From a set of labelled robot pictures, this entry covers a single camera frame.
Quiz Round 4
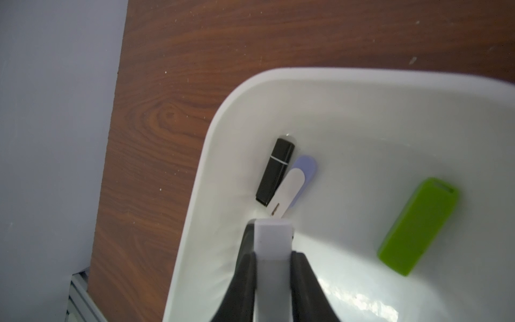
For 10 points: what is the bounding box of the white storage box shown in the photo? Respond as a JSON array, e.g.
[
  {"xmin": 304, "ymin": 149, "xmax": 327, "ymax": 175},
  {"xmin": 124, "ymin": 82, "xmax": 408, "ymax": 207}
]
[{"xmin": 164, "ymin": 68, "xmax": 514, "ymax": 321}]

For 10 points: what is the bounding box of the black usb flash drive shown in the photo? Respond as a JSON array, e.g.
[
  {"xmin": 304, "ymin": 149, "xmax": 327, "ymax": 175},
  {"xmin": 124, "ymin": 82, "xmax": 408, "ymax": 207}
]
[{"xmin": 256, "ymin": 138, "xmax": 295, "ymax": 206}]

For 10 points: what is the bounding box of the white capped usb flash drive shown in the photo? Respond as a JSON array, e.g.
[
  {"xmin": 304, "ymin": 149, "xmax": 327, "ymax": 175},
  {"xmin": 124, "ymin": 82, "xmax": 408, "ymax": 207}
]
[{"xmin": 266, "ymin": 155, "xmax": 318, "ymax": 218}]

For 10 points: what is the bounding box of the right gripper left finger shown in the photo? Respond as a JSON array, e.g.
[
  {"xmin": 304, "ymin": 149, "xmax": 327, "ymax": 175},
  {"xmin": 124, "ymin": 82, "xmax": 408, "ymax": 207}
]
[{"xmin": 212, "ymin": 252, "xmax": 257, "ymax": 322}]

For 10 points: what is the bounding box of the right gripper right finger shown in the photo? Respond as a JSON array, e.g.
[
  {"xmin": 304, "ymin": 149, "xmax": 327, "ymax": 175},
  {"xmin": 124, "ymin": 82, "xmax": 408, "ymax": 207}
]
[{"xmin": 290, "ymin": 252, "xmax": 340, "ymax": 322}]

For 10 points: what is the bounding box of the green usb flash drive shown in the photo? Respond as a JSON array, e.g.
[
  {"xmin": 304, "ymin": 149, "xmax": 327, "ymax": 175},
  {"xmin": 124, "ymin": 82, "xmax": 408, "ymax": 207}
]
[{"xmin": 377, "ymin": 177, "xmax": 461, "ymax": 276}]

